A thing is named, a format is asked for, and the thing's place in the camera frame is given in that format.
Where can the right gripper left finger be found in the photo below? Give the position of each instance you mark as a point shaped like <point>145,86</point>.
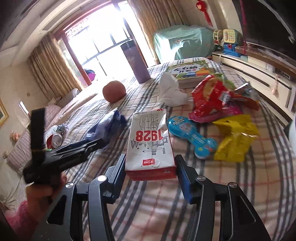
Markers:
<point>63,220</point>

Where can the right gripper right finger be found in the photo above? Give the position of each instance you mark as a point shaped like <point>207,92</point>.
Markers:
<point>238,219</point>

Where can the dark blue plastic wrapper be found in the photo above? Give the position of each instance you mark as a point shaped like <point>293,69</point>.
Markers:
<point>107,128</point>

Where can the blue dumbbell shaped toy package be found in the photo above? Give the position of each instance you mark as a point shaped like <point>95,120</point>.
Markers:
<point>182,127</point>

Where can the yellow plastic bag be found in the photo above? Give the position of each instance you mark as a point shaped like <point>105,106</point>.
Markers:
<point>238,133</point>

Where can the pink plastic wrapper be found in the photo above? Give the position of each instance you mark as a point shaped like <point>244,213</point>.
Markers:
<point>229,109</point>

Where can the red snack bag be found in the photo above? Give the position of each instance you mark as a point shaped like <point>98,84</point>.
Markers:
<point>211,94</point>

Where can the grey foil snack bag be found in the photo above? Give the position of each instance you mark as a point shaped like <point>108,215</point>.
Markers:
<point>245,94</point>

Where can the person's left hand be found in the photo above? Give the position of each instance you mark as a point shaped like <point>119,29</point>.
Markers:
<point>39,197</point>

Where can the red soda can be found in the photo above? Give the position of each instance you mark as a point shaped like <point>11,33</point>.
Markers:
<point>54,141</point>

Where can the pink plaid sofa cushion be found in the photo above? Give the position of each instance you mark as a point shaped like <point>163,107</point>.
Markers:
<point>21,152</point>

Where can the beige left curtain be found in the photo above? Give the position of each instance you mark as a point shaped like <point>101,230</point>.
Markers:
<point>51,70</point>

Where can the beige curtain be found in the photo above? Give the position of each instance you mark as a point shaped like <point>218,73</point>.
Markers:
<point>154,15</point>
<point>51,70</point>

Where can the red round ball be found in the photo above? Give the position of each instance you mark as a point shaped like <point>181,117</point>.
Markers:
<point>114,91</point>

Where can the white TV cabinet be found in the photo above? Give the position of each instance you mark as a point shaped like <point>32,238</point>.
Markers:
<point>276,90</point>

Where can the white crumpled tissue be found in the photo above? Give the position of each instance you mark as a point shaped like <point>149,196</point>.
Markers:
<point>169,92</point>

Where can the purple tall thermos bottle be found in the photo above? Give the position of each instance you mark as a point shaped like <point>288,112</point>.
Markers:
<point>136,62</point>

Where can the yellow toy cash register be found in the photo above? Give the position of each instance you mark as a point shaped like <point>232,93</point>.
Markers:
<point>227,40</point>

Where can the teal cloth covered box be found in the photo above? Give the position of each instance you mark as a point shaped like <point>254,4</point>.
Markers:
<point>182,42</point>

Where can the beige right curtain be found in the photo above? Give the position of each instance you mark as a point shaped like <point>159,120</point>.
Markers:
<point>154,15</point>

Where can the black flat screen television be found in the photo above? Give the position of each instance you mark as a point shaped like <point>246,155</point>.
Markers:
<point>265,25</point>

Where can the red hanging lantern decoration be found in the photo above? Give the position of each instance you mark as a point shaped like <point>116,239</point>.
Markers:
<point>201,6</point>

